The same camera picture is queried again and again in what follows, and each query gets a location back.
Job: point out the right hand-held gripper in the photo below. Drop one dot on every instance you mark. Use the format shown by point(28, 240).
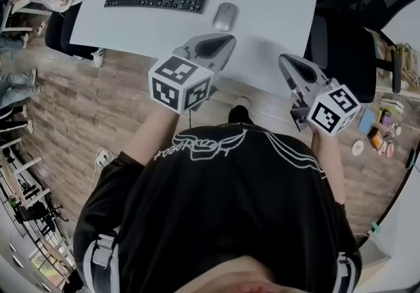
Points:
point(333, 108)

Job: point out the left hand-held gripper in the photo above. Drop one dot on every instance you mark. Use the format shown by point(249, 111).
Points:
point(177, 85)

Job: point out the grey computer mouse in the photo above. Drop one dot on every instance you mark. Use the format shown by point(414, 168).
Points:
point(224, 17)

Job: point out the person's right forearm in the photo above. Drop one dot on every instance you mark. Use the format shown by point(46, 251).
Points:
point(328, 167)

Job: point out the person's left forearm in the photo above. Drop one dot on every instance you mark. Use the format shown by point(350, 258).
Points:
point(151, 137)

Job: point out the black mesh office chair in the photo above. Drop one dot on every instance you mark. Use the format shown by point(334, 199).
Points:
point(354, 23)

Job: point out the person's black shoe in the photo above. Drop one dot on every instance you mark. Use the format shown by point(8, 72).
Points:
point(241, 115)

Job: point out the blue book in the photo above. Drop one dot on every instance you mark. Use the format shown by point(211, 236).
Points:
point(366, 120)

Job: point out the round white disc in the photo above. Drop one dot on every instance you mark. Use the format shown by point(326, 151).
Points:
point(358, 148)

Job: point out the stack of books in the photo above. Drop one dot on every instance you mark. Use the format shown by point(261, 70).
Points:
point(392, 106)

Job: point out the white power strip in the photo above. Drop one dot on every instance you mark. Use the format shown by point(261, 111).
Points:
point(104, 158)

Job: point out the person's black printed T-shirt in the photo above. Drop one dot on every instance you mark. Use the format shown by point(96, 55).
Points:
point(213, 206)

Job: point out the person's head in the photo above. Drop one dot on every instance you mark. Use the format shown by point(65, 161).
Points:
point(236, 275)

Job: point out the white shelf rack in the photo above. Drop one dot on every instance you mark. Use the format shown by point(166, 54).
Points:
point(19, 173)

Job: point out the wooden frame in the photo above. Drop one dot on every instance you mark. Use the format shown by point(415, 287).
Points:
point(403, 62)

